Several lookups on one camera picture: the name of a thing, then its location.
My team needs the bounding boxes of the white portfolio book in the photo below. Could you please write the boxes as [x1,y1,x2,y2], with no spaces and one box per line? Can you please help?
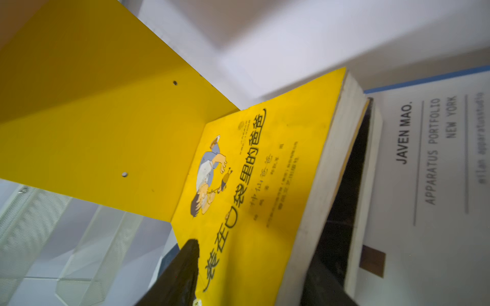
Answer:
[355,66,489,305]

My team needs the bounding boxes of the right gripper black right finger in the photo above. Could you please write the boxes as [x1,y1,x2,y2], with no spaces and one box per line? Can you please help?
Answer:
[300,255,357,306]

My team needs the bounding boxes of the white mesh two-tier rack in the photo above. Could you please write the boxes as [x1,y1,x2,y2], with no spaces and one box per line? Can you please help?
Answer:
[1,181,176,305]

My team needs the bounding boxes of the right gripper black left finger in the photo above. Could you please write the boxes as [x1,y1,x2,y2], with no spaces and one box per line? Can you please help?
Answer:
[136,239,200,306]

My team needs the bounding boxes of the yellow cartoon cover book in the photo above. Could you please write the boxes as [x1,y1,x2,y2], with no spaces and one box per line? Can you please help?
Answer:
[171,68,369,305]

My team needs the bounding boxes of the yellow bookshelf pink blue shelves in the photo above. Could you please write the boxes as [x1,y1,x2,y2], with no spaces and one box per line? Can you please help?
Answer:
[0,0,490,223]

